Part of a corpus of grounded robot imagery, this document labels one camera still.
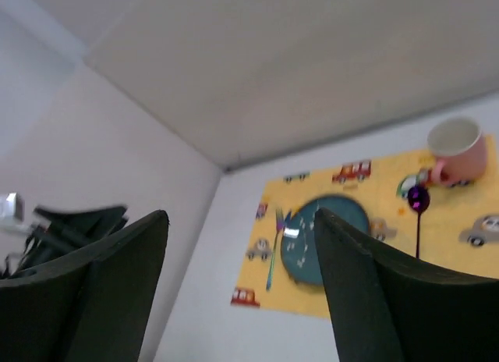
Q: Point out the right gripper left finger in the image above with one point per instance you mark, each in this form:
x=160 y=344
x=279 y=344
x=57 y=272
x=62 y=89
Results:
x=92 y=304

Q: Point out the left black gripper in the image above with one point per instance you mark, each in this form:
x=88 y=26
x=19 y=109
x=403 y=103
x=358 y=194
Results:
x=65 y=232

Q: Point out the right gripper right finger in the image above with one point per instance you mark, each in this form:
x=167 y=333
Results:
x=386 y=305

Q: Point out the purple metallic spoon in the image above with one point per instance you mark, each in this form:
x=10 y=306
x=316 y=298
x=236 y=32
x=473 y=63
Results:
x=419 y=200

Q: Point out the iridescent metallic fork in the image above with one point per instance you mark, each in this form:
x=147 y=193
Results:
x=281 y=221

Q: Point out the dark teal plate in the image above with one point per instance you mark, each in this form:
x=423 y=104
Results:
x=298 y=248

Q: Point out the pink cup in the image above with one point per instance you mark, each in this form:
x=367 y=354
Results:
x=460 y=151

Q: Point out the yellow car print cloth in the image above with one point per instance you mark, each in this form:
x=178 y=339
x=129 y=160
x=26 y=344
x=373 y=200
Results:
x=459 y=229

